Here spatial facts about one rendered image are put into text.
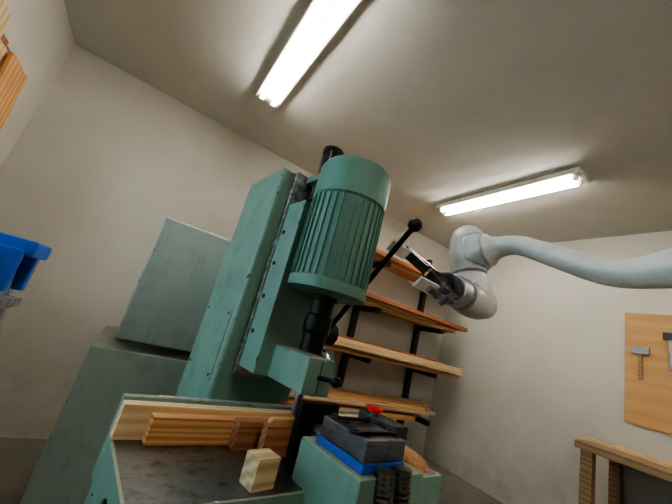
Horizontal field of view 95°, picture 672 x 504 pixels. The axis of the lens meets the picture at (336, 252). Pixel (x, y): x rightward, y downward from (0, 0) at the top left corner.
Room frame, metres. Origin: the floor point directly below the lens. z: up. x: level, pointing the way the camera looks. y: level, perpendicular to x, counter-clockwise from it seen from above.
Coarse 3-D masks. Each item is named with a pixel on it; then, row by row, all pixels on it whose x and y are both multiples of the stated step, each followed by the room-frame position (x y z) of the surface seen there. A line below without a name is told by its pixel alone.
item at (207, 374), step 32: (256, 192) 0.88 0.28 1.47; (288, 192) 0.78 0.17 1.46; (256, 224) 0.81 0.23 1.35; (256, 256) 0.77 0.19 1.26; (224, 288) 0.87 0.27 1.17; (256, 288) 0.78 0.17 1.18; (224, 320) 0.80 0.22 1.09; (192, 352) 0.92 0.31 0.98; (224, 352) 0.77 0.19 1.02; (192, 384) 0.86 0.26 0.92; (224, 384) 0.78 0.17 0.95; (256, 384) 0.83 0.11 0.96
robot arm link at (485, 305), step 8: (456, 272) 0.89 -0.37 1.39; (464, 272) 0.87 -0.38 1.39; (472, 272) 0.86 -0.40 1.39; (480, 272) 0.85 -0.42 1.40; (472, 280) 0.85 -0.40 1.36; (480, 280) 0.85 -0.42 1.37; (488, 280) 0.87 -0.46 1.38; (480, 288) 0.84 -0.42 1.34; (488, 288) 0.85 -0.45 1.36; (480, 296) 0.83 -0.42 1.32; (488, 296) 0.85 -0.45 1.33; (472, 304) 0.83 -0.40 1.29; (480, 304) 0.83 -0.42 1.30; (488, 304) 0.85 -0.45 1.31; (496, 304) 0.89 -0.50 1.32; (464, 312) 0.86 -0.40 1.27; (472, 312) 0.85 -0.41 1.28; (480, 312) 0.85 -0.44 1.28; (488, 312) 0.87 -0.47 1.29
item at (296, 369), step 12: (276, 348) 0.73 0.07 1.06; (288, 348) 0.70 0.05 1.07; (276, 360) 0.72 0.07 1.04; (288, 360) 0.68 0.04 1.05; (300, 360) 0.65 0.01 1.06; (312, 360) 0.63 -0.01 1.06; (324, 360) 0.65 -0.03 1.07; (276, 372) 0.71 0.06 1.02; (288, 372) 0.67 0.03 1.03; (300, 372) 0.64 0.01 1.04; (312, 372) 0.63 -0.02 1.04; (324, 372) 0.65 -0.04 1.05; (288, 384) 0.66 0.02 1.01; (300, 384) 0.63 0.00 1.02; (312, 384) 0.64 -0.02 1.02; (324, 384) 0.66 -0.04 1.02; (300, 396) 0.68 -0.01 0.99; (324, 396) 0.66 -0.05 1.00
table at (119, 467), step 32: (128, 448) 0.51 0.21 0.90; (160, 448) 0.53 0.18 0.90; (192, 448) 0.56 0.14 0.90; (224, 448) 0.58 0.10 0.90; (96, 480) 0.50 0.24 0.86; (128, 480) 0.43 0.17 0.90; (160, 480) 0.45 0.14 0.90; (192, 480) 0.47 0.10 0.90; (224, 480) 0.49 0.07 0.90; (288, 480) 0.53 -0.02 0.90
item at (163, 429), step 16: (160, 416) 0.53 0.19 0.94; (176, 416) 0.55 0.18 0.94; (192, 416) 0.56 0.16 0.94; (208, 416) 0.58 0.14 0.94; (224, 416) 0.60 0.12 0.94; (240, 416) 0.63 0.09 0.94; (144, 432) 0.54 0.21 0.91; (160, 432) 0.53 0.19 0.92; (176, 432) 0.55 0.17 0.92; (192, 432) 0.56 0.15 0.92; (208, 432) 0.58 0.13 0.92; (224, 432) 0.59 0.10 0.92
